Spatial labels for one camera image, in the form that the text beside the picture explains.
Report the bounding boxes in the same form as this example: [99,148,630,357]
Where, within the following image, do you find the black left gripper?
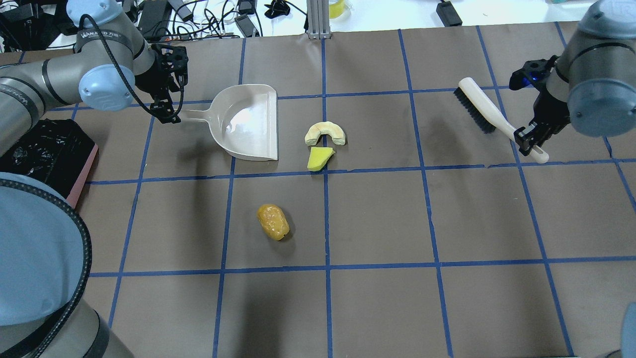
[149,44,189,124]

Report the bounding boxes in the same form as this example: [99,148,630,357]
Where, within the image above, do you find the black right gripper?
[510,55,569,150]

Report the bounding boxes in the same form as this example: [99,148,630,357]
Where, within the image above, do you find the white brush black bristles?
[453,77,550,164]

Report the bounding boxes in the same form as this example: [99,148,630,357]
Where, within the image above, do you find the white plastic dustpan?
[180,84,279,161]

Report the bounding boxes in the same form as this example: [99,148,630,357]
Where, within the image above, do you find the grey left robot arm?
[0,0,188,153]

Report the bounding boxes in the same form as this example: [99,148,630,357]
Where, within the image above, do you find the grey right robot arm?
[509,0,636,156]

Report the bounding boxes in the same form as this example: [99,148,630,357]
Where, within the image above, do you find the pink bin with black bag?
[0,119,98,208]

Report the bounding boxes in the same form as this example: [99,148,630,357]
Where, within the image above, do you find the black power brick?
[137,0,170,41]

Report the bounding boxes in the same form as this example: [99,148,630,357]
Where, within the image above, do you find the black power adapter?
[435,0,463,27]

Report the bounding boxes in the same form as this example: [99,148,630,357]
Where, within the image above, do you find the beige curved bread piece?
[304,121,347,147]

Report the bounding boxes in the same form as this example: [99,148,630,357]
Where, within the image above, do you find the yellow sponge piece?
[307,147,336,172]

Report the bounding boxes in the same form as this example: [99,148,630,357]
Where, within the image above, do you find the yellow tape roll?
[328,0,350,20]

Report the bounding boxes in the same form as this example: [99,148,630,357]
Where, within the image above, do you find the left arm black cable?
[79,14,187,116]

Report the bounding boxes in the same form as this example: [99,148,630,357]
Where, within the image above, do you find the aluminium frame post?
[306,0,332,39]

